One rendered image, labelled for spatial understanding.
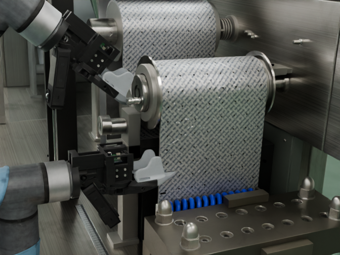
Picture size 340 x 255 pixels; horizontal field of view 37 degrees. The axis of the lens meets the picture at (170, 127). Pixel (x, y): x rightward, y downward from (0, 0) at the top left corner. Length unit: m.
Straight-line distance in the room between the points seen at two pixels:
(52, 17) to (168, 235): 0.44
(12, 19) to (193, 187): 0.48
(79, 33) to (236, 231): 0.46
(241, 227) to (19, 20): 0.54
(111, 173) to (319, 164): 0.66
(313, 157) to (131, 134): 0.55
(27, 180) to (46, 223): 0.36
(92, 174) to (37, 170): 0.10
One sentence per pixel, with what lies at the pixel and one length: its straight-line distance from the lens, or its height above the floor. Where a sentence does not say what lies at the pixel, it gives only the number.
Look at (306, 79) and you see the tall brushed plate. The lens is 1.11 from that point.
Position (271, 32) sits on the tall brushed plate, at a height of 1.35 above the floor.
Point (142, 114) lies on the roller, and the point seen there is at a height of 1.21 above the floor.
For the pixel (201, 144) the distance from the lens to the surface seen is 1.03.
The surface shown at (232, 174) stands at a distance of 1.10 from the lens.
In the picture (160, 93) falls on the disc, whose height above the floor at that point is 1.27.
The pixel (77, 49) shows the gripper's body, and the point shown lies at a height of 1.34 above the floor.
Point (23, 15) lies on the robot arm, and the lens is 0.91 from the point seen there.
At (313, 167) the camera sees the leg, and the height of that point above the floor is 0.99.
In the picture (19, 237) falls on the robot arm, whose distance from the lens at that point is 0.96.
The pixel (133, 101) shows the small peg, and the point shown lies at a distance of 0.99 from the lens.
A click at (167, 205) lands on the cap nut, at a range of 0.96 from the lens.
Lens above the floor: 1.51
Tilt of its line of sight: 19 degrees down
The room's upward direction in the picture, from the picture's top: 2 degrees clockwise
